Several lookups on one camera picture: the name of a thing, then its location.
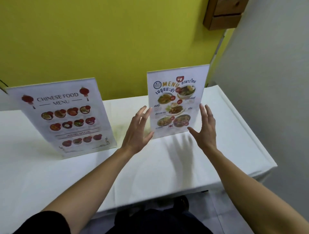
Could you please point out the person's right hand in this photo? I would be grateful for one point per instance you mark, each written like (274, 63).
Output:
(207, 135)

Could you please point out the person's left hand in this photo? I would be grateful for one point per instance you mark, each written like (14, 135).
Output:
(135, 135)

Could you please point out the person's right thumb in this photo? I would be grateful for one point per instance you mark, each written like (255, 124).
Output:
(193, 132)

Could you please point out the person's left thumb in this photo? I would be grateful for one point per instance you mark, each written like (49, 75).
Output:
(148, 136)

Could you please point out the person's right forearm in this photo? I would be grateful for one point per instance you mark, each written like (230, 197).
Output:
(241, 192)

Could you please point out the person's left forearm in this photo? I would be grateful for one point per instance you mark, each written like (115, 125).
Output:
(96, 183)

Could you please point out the white tablecloth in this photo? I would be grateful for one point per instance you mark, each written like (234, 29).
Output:
(144, 173)

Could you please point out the acrylic menu stand colourful dishes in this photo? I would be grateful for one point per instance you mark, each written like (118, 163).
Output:
(173, 96)

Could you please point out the person's black shoe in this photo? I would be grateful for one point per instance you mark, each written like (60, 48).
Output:
(181, 203)

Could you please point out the acrylic menu stand red lanterns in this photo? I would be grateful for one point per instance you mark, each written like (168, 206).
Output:
(67, 115)

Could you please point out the person's dark trousers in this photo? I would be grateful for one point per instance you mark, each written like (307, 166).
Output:
(157, 224)

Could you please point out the person's black sleeve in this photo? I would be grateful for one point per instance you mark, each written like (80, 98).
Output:
(43, 224)

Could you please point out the wooden wall box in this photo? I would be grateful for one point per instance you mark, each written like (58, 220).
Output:
(224, 14)

